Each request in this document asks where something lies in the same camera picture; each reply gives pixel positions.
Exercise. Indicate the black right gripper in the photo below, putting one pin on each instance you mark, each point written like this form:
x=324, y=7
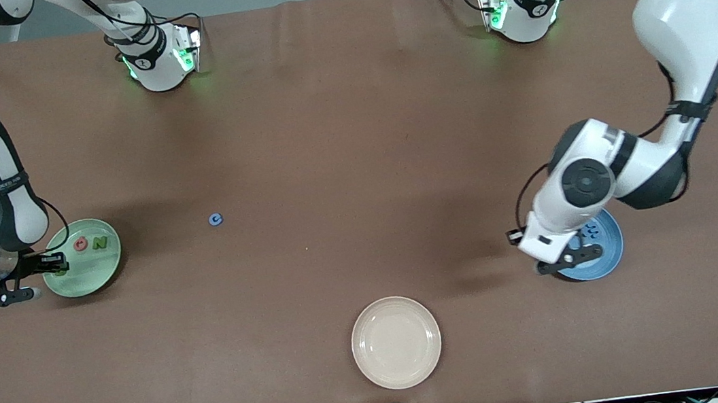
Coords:
x=36, y=263

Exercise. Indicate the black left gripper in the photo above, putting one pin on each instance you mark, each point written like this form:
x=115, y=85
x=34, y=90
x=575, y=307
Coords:
x=515, y=241

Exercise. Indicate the red letter Q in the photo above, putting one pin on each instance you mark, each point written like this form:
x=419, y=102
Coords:
x=76, y=244

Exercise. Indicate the green letter N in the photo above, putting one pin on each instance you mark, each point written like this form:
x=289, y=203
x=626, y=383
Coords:
x=100, y=243

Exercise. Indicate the blue letter m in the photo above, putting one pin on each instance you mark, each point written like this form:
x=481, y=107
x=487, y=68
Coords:
x=594, y=232

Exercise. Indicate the blue letter G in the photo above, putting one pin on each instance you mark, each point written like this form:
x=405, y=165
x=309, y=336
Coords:
x=211, y=220

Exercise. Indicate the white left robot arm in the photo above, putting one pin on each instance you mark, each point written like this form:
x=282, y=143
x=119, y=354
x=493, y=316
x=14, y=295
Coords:
x=684, y=4

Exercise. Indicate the light green plate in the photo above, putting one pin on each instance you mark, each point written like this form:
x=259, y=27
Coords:
x=91, y=275

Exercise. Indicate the blue plate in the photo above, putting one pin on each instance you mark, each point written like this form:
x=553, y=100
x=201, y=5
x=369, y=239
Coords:
x=608, y=253

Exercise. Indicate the beige plate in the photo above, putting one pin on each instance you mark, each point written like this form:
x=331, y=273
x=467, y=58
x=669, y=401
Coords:
x=396, y=343

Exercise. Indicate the brown table cover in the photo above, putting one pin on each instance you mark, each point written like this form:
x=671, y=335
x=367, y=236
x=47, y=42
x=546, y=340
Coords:
x=217, y=383

